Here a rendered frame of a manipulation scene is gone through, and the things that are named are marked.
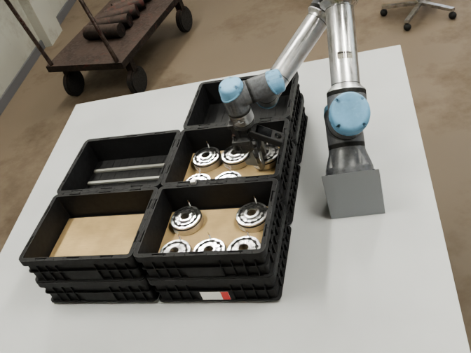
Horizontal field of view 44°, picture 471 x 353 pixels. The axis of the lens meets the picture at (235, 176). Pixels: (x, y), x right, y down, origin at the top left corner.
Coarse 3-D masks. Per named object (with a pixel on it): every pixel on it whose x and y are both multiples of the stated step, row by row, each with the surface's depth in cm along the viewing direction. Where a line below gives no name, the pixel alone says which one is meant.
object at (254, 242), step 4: (244, 236) 172; (248, 236) 172; (236, 240) 172; (240, 240) 171; (244, 240) 171; (248, 240) 170; (252, 240) 170; (256, 240) 170; (232, 244) 171; (236, 244) 170; (252, 244) 169; (256, 244) 169; (260, 244) 168; (228, 248) 170; (232, 248) 170; (252, 248) 168; (256, 248) 168
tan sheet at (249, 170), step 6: (192, 156) 214; (192, 162) 211; (222, 162) 206; (192, 168) 208; (216, 168) 205; (222, 168) 204; (246, 168) 200; (252, 168) 199; (186, 174) 207; (192, 174) 206; (210, 174) 203; (216, 174) 202; (240, 174) 199; (246, 174) 198; (252, 174) 197; (258, 174) 196; (264, 174) 195
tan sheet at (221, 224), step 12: (204, 216) 188; (216, 216) 186; (228, 216) 185; (168, 228) 188; (204, 228) 184; (216, 228) 182; (228, 228) 181; (168, 240) 184; (192, 240) 181; (228, 240) 177
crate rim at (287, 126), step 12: (264, 120) 201; (276, 120) 199; (288, 120) 197; (180, 132) 209; (288, 132) 195; (168, 168) 196; (276, 168) 180; (204, 180) 186; (216, 180) 184; (228, 180) 182
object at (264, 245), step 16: (160, 192) 187; (272, 192) 173; (272, 208) 168; (144, 224) 177; (272, 224) 166; (144, 256) 167; (160, 256) 165; (176, 256) 164; (192, 256) 163; (208, 256) 161; (224, 256) 160; (240, 256) 159; (256, 256) 158
